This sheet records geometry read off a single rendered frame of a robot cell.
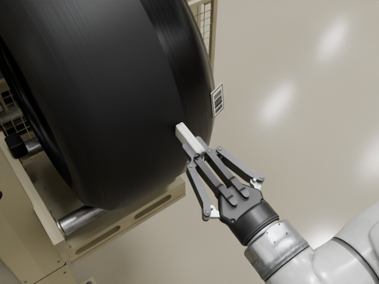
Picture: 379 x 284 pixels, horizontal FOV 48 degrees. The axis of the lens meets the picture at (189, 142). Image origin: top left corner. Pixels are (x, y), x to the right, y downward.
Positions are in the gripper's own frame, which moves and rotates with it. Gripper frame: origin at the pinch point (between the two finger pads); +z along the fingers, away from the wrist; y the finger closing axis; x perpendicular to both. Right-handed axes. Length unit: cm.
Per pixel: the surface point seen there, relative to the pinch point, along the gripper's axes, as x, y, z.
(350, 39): 137, -201, 73
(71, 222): 35.3, 22.0, 13.0
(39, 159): 51, 20, 43
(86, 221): 36.3, 18.9, 11.8
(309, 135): 130, -116, 28
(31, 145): 39, 20, 41
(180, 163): 10.8, -0.3, 1.9
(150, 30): -13.9, -1.0, 14.7
